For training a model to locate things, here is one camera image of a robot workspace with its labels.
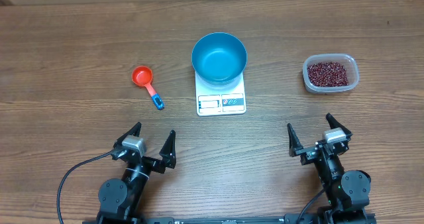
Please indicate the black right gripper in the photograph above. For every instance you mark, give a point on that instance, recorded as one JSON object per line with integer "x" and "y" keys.
{"x": 309, "y": 153}

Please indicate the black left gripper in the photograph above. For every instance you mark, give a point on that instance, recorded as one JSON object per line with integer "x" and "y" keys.
{"x": 168, "y": 157}

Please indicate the red measuring scoop blue handle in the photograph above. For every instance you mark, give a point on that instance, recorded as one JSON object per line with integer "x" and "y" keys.
{"x": 142, "y": 76}

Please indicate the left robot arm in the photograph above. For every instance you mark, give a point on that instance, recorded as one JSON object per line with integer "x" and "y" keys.
{"x": 119, "y": 197}

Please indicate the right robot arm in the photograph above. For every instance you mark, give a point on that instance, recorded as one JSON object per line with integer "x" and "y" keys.
{"x": 345, "y": 193}

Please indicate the white digital kitchen scale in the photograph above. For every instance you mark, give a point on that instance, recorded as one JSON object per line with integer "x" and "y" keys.
{"x": 214, "y": 100}

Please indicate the blue bowl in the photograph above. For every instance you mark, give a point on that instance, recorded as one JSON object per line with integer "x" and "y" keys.
{"x": 219, "y": 58}

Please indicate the red beans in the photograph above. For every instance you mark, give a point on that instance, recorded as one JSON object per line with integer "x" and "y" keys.
{"x": 327, "y": 74}

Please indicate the clear plastic container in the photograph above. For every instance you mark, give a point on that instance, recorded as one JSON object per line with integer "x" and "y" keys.
{"x": 346, "y": 60}

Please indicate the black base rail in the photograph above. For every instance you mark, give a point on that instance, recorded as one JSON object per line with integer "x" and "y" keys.
{"x": 228, "y": 220}

